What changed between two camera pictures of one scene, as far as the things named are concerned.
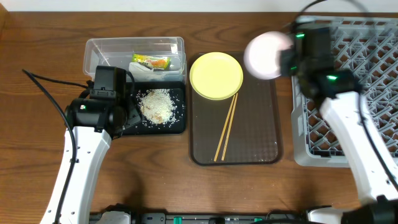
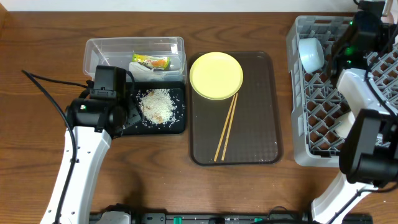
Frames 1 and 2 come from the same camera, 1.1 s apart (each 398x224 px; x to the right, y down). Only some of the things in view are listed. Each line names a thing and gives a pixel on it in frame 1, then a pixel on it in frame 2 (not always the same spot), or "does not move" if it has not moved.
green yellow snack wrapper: x=152 y=62 does not move
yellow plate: x=216 y=76 does not move
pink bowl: x=260 y=53 -> x=391 y=18
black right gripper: x=286 y=62 -> x=337 y=58
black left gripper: x=131 y=116 does not move
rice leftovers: x=157 y=106 does not move
